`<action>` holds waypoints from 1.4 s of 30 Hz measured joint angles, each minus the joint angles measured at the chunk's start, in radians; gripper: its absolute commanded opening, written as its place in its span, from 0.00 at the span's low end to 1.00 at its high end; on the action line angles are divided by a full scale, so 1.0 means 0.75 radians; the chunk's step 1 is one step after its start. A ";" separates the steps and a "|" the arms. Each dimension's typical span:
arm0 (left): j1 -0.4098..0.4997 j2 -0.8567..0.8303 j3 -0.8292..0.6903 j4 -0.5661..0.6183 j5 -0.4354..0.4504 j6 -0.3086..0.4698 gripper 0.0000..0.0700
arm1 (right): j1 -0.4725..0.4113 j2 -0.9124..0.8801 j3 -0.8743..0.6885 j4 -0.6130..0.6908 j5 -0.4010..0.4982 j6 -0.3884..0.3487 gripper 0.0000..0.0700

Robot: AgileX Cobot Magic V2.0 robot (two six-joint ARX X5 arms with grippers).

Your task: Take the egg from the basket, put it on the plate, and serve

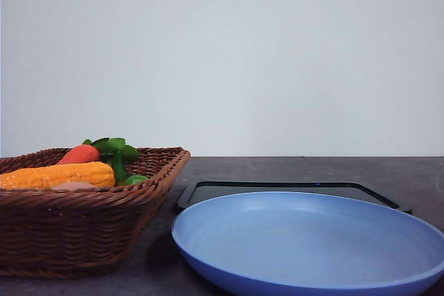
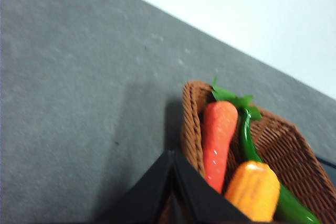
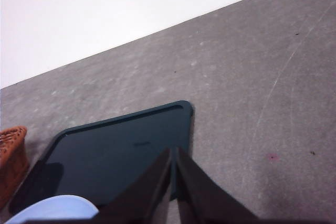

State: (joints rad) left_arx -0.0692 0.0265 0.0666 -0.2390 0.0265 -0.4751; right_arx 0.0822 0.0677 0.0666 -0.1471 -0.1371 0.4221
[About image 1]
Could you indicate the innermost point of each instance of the brown wicker basket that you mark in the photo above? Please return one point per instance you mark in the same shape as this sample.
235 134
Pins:
84 233

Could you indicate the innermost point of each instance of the green toy leafy vegetable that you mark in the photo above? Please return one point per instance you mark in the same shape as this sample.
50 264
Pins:
115 151

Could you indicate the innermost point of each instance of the orange toy carrot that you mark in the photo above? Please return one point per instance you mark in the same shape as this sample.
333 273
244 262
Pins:
81 154

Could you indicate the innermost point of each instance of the yellow toy corn cob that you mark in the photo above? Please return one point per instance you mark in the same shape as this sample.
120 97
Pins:
96 173

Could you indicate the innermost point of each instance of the blue round plate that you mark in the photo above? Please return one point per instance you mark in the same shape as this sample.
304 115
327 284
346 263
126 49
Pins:
297 243

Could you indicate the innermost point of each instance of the green toy pepper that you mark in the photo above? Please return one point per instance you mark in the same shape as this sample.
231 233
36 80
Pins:
136 179

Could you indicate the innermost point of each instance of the brown egg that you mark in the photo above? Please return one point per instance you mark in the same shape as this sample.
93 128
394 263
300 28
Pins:
73 186

